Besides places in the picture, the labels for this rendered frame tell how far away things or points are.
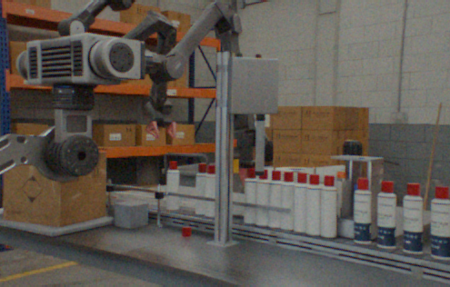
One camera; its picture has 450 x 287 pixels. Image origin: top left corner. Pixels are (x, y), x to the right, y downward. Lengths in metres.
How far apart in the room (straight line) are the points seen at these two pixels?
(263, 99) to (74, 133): 0.66
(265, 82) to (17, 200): 1.09
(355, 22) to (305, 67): 0.90
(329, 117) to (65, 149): 3.88
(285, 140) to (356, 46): 1.89
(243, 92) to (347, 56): 5.35
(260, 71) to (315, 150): 3.73
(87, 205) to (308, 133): 3.64
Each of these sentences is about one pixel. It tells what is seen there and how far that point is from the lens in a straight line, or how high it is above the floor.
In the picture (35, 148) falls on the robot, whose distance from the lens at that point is 1.94.
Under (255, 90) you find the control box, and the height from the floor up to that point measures 1.37.
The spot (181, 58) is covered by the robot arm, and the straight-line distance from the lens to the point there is 1.83.
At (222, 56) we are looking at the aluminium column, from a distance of 1.85.
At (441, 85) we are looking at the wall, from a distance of 6.51.
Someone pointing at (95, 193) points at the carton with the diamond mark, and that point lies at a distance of 2.23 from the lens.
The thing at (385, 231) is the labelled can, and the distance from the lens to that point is 1.72.
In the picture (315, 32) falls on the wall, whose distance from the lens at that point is 7.38.
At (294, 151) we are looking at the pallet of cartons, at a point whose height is 0.91.
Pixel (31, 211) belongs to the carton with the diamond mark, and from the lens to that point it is 2.23.
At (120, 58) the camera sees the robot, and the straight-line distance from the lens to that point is 1.69.
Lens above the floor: 1.28
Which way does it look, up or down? 3 degrees down
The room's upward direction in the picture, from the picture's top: 1 degrees clockwise
